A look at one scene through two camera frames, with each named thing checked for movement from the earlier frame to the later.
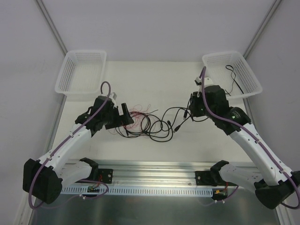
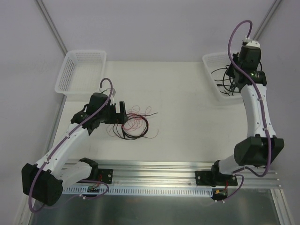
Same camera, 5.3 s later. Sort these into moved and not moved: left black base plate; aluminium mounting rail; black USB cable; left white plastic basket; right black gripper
Moved: black USB cable; right black gripper
Not moved: aluminium mounting rail; left white plastic basket; left black base plate
